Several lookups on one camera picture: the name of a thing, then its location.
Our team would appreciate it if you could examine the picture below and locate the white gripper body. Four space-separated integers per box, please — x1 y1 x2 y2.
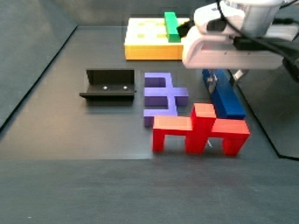
182 27 283 69

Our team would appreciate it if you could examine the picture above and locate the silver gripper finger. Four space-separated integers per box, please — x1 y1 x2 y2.
233 69 249 85
207 69 218 94

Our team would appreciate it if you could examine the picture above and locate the blue long block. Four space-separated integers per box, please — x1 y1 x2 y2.
210 70 246 120

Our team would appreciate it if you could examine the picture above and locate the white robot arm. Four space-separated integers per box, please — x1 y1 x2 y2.
182 0 299 90

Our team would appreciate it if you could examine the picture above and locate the yellow slotted board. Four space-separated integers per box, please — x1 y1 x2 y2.
124 17 183 60

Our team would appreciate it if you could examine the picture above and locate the green long block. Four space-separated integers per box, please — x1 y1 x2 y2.
163 11 182 43

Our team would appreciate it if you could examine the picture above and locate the purple interlocking block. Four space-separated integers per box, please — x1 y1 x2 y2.
145 73 190 127

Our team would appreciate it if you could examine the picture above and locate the red interlocking block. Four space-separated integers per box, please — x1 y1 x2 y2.
153 103 250 156

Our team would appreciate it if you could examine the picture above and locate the black camera cable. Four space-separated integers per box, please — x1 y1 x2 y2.
215 0 299 64

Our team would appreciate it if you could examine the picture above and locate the black angle bracket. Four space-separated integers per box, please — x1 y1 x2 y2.
79 68 136 99

